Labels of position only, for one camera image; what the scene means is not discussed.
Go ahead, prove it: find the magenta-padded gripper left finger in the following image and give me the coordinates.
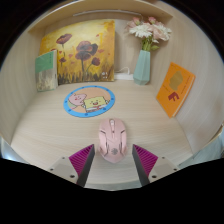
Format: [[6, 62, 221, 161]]
[[47, 143, 97, 188]]

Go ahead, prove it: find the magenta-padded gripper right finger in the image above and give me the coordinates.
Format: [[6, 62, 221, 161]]
[[131, 143, 179, 187]]

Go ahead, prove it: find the pink computer mouse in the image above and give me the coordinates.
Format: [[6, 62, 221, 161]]
[[97, 117, 129, 164]]

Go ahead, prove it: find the round blue-rimmed cartoon mouse pad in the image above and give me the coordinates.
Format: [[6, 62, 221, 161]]
[[63, 85, 116, 118]]

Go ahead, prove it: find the orange book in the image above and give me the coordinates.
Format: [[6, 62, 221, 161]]
[[155, 61, 197, 119]]

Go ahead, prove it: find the teal faceted vase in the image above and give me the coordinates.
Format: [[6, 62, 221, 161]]
[[132, 49, 152, 86]]

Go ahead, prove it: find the green and white book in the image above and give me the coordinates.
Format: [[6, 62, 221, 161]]
[[34, 49, 59, 93]]

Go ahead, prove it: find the yellow poppy flower painting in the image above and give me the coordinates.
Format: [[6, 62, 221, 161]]
[[38, 19, 116, 86]]

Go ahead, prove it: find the pink and white flower bouquet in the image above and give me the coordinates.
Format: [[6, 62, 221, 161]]
[[125, 15, 173, 52]]

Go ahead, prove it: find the white power strip with cable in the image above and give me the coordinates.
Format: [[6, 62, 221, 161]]
[[113, 66, 135, 81]]

